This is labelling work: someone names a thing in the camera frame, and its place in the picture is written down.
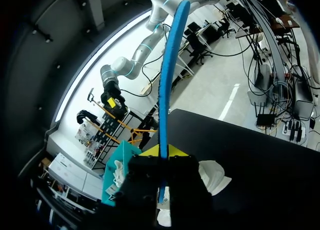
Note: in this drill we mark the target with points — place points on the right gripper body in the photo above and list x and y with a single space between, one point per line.
112 90

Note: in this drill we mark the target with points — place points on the teal box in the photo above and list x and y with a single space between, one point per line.
112 172

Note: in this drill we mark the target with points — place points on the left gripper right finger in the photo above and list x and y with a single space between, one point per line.
185 177

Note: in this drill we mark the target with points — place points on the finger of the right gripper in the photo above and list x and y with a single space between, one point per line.
111 102

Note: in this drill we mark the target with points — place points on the white shoe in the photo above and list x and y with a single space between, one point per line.
212 175

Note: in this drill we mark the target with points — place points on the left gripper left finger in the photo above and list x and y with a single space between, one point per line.
142 175

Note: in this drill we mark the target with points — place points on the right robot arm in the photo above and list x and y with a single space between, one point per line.
140 54

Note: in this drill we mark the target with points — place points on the white crumpled paper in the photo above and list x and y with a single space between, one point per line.
120 173

